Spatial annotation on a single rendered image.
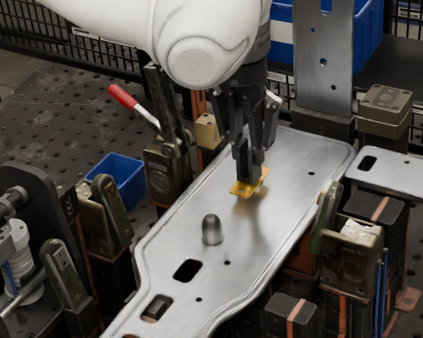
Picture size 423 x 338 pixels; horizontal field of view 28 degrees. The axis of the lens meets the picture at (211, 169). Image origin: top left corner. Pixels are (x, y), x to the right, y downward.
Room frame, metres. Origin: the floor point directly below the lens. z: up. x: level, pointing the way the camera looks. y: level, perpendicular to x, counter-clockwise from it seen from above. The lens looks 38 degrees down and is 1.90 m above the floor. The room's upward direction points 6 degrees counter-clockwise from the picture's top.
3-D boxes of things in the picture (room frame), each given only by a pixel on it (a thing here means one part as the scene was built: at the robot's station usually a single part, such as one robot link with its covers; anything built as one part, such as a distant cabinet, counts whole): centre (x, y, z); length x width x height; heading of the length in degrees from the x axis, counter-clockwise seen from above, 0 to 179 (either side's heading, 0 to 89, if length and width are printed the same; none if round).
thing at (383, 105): (1.25, -0.32, 0.88); 0.08 x 0.08 x 0.36; 56
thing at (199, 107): (1.26, 0.01, 0.95); 0.03 x 0.01 x 0.50; 146
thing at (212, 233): (0.99, 0.01, 1.02); 0.03 x 0.03 x 0.07
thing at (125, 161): (1.48, 0.21, 0.74); 0.11 x 0.10 x 0.09; 146
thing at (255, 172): (1.09, -0.07, 1.06); 0.03 x 0.01 x 0.07; 146
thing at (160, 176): (1.19, 0.08, 0.88); 0.07 x 0.06 x 0.35; 56
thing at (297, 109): (1.31, -0.22, 0.85); 0.12 x 0.03 x 0.30; 56
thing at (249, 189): (1.09, -0.06, 1.03); 0.08 x 0.04 x 0.01; 146
